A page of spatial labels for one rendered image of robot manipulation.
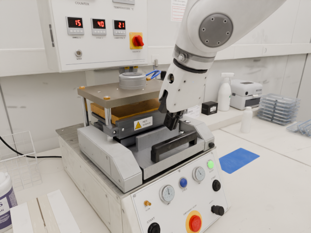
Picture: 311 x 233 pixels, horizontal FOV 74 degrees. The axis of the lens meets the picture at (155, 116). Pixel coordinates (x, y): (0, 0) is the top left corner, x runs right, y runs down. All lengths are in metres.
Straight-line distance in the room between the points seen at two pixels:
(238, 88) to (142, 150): 1.06
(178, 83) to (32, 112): 0.78
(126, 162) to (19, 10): 0.76
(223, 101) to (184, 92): 1.01
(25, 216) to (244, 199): 0.63
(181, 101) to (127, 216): 0.27
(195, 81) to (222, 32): 0.15
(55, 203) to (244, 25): 0.58
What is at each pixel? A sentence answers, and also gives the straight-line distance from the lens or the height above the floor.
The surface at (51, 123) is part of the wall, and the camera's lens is 1.09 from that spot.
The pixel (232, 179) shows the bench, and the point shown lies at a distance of 0.86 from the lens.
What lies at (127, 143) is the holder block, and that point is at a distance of 0.57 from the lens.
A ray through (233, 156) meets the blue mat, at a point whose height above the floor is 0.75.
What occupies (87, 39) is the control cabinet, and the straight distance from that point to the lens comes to 0.69.
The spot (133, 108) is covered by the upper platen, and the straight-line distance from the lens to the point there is 0.59.
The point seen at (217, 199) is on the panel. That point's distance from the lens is 0.68.
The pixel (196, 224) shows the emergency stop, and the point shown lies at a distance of 0.61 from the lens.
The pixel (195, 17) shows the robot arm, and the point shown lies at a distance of 0.33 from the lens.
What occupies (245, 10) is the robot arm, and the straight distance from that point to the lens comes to 0.32.
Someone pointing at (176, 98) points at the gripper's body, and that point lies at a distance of 0.43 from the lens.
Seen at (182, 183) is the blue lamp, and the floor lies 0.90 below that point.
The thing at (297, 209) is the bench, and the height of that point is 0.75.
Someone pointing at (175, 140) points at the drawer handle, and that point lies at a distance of 0.52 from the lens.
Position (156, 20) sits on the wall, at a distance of 1.25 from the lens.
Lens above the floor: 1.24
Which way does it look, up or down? 20 degrees down
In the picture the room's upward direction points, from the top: straight up
